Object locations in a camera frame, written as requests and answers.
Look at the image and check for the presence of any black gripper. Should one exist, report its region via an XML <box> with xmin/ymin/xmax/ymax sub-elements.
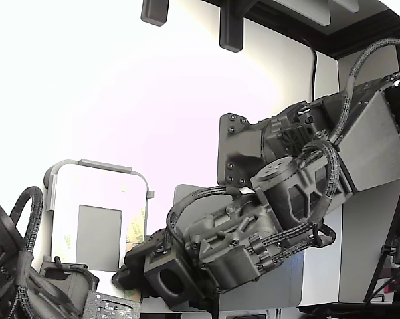
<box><xmin>39</xmin><ymin>230</ymin><xmax>170</xmax><ymax>313</ymax></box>

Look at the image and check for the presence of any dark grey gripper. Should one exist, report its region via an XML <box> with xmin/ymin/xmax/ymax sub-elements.
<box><xmin>166</xmin><ymin>194</ymin><xmax>281</xmax><ymax>294</ymax></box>

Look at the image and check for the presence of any grey perforated plate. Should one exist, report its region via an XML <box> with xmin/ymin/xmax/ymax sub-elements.
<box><xmin>83</xmin><ymin>289</ymin><xmax>144</xmax><ymax>319</ymax></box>

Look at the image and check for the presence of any grey fixture stand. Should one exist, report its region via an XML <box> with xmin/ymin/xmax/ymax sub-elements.
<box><xmin>43</xmin><ymin>159</ymin><xmax>155</xmax><ymax>276</ymax></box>

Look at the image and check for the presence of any black wrist camera cube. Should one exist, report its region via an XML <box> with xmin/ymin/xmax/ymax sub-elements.
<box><xmin>143</xmin><ymin>254</ymin><xmax>187</xmax><ymax>308</ymax></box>

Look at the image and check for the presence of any black braided cable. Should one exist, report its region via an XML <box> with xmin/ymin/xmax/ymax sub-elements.
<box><xmin>165</xmin><ymin>185</ymin><xmax>241</xmax><ymax>249</ymax></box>
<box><xmin>249</xmin><ymin>221</ymin><xmax>337</xmax><ymax>270</ymax></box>
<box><xmin>10</xmin><ymin>185</ymin><xmax>44</xmax><ymax>266</ymax></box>
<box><xmin>301</xmin><ymin>37</ymin><xmax>400</xmax><ymax>207</ymax></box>

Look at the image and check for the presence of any thin black cable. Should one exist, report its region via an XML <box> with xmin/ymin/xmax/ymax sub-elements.
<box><xmin>301</xmin><ymin>36</ymin><xmax>318</xmax><ymax>102</ymax></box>

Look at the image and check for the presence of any long black bracket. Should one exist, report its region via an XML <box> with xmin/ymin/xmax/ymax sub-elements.
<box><xmin>219</xmin><ymin>0</ymin><xmax>245</xmax><ymax>53</ymax></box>

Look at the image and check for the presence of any short black bracket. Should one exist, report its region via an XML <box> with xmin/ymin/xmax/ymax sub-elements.
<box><xmin>140</xmin><ymin>0</ymin><xmax>170</xmax><ymax>27</ymax></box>

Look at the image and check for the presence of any black overhead frame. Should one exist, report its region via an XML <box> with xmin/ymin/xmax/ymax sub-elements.
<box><xmin>199</xmin><ymin>0</ymin><xmax>400</xmax><ymax>60</ymax></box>

